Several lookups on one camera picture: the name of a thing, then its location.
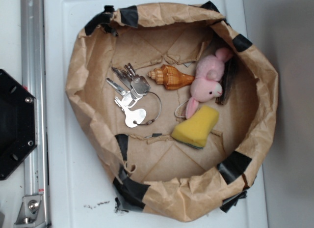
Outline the yellow green sponge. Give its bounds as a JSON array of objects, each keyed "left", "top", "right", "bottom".
[{"left": 171, "top": 106, "right": 219, "bottom": 149}]

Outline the silver key large head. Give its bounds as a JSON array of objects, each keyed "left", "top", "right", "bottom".
[{"left": 114, "top": 97, "right": 147, "bottom": 128}]

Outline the silver key square head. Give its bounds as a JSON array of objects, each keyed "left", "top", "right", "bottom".
[{"left": 125, "top": 63, "right": 151, "bottom": 96}]

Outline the orange striped seashell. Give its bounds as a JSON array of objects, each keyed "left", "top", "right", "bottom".
[{"left": 147, "top": 64, "right": 195, "bottom": 90}]

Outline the small silver key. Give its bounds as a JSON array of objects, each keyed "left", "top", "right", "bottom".
[{"left": 106, "top": 78, "right": 127, "bottom": 96}]

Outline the grey pointed key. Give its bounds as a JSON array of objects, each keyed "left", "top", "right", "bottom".
[{"left": 112, "top": 67, "right": 132, "bottom": 89}]

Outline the brown paper bag bowl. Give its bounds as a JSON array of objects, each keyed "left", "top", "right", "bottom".
[{"left": 66, "top": 2, "right": 278, "bottom": 222}]

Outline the pink plush bunny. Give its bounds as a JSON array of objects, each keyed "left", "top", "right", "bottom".
[{"left": 185, "top": 48, "right": 233, "bottom": 119}]

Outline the white plastic tray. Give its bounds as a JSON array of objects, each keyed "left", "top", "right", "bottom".
[{"left": 44, "top": 0, "right": 268, "bottom": 228}]

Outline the silver wire key ring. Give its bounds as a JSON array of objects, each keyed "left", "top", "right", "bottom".
[{"left": 134, "top": 90, "right": 163, "bottom": 126}]

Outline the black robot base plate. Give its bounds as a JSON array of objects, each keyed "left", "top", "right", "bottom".
[{"left": 0, "top": 69, "right": 37, "bottom": 181}]

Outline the aluminium extrusion rail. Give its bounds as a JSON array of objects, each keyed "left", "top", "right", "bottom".
[{"left": 21, "top": 0, "right": 51, "bottom": 228}]

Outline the metal corner bracket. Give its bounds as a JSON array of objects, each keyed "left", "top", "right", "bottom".
[{"left": 14, "top": 195, "right": 45, "bottom": 228}]

